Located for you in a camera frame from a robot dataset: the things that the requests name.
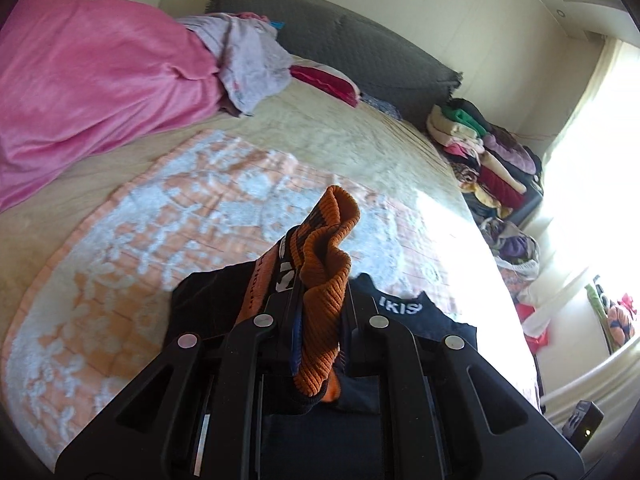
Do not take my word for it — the orange knit garment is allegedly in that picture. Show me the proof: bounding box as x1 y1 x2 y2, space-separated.
234 185 362 406

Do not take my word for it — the colourful stuffed toy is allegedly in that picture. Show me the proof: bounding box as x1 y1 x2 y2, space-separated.
587 275 640 356

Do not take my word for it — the bag of loose clothes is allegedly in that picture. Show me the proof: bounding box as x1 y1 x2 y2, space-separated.
480 217 542 281

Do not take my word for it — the orange and white tufted blanket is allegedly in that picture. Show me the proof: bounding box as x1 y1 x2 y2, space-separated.
0 129 466 461

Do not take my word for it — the lilac crumpled cloth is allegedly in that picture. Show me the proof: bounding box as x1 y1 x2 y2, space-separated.
176 11 296 117

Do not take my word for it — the black garment with white print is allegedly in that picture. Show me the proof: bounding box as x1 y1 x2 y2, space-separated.
170 262 478 480

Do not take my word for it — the grey quilted headboard cover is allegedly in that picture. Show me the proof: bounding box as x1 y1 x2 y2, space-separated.
205 0 463 121

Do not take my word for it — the dark patterned cloth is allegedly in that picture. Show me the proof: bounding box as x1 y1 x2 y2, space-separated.
359 91 403 120

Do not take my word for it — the pink blanket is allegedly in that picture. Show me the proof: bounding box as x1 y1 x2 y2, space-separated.
0 0 226 213

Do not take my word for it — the stack of folded clothes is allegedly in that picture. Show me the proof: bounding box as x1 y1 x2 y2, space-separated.
426 98 545 221

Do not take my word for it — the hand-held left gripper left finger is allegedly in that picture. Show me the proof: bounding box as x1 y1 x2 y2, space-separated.
55 229 305 480

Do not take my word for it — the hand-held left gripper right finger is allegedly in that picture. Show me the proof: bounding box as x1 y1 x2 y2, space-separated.
344 274 585 480

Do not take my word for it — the red cloth on floor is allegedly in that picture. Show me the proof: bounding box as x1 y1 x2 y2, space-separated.
516 302 552 352

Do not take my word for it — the red folded cloth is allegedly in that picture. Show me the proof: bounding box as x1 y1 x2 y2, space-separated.
290 62 362 108

